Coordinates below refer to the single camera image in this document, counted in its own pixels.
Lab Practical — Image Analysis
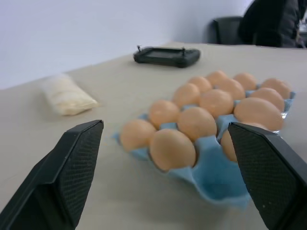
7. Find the brown egg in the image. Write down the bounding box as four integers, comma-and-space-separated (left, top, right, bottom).
119, 119, 158, 152
172, 82, 201, 108
234, 97, 285, 131
188, 76, 213, 93
260, 78, 292, 99
177, 106, 218, 142
149, 128, 197, 172
232, 72, 258, 91
199, 89, 235, 116
215, 78, 246, 100
249, 87, 285, 112
148, 100, 181, 130
220, 122, 270, 163
206, 70, 229, 85

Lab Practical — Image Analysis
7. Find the blue egg tray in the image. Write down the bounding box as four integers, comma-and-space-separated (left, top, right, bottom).
110, 83, 297, 214

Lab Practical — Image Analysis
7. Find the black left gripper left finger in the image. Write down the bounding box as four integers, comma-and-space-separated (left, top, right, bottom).
0, 119, 105, 230

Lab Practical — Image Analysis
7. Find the black handheld controller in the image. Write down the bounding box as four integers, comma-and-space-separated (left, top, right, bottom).
133, 45, 201, 69

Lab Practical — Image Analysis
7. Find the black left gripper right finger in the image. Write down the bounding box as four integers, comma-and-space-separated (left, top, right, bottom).
227, 121, 307, 230

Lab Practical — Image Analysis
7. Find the clear plastic bag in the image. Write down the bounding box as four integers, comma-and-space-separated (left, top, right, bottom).
39, 73, 100, 117

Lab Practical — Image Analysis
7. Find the person in dark jacket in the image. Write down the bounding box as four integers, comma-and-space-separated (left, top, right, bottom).
238, 0, 307, 49

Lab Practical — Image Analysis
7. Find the black office chair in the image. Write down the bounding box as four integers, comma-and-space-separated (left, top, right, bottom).
205, 16, 246, 45

